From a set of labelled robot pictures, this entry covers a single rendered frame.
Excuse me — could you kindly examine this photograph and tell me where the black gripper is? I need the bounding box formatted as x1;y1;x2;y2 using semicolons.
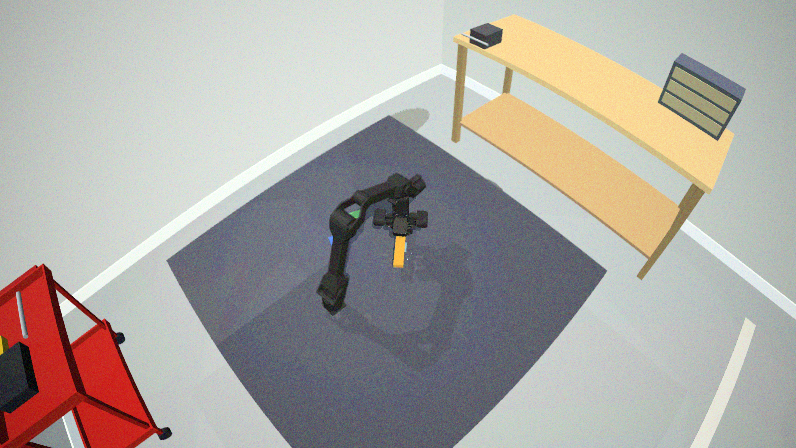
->
373;206;428;229

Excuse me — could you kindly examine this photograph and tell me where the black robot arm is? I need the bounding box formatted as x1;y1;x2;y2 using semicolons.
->
316;173;426;316

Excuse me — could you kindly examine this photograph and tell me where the yellow rectangular bar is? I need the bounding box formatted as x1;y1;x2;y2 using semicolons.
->
393;236;406;268

